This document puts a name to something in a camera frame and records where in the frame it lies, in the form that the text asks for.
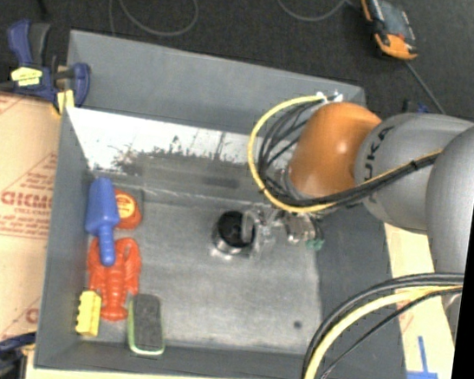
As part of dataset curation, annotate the orange round toy yellow label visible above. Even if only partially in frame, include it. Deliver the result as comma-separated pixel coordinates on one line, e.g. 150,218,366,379
107,187,147,233

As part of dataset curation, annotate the brown cardboard board red print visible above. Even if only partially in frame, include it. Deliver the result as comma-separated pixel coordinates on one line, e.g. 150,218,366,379
0,90,72,359

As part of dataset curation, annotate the dark grey green-edged sponge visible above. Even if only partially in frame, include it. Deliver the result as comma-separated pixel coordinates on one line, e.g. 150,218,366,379
121,291,172,359

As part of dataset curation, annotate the grey metal bin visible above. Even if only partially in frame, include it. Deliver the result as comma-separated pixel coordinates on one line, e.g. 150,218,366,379
23,29,451,379

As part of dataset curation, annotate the black round cup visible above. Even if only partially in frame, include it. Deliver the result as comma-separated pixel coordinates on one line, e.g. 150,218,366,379
209,206,257,258

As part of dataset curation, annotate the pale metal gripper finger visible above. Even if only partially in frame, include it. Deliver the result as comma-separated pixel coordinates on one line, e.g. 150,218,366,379
240,209,261,249
253,222,279,261

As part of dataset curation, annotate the yellow toy block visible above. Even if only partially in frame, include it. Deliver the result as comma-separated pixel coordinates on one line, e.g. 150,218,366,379
74,288,105,338

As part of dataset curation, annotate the blue plastic toy scoop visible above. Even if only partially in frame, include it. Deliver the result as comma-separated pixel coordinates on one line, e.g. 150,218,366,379
78,175,128,269

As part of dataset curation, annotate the red-orange toy lobster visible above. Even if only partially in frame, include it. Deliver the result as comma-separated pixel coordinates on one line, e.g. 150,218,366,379
78,232,146,325

